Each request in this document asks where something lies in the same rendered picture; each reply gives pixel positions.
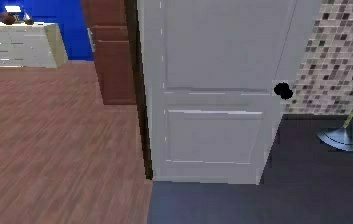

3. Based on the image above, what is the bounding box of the black round door knob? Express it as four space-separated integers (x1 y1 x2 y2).
273 82 294 101

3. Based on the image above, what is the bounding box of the white chest of drawers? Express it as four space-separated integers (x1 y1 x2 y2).
0 21 69 69

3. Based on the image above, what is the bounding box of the brown wooden cupboard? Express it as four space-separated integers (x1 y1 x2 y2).
80 0 138 106

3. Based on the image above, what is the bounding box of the dark brown round object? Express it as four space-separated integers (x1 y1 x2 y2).
0 11 17 26

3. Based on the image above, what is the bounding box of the white panelled room door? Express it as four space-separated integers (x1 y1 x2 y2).
136 0 324 186

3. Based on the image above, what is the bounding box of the grey cone-shaped vase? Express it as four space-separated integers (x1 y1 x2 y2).
22 9 35 26

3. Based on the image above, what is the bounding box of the white small box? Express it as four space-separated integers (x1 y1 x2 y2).
4 4 23 14

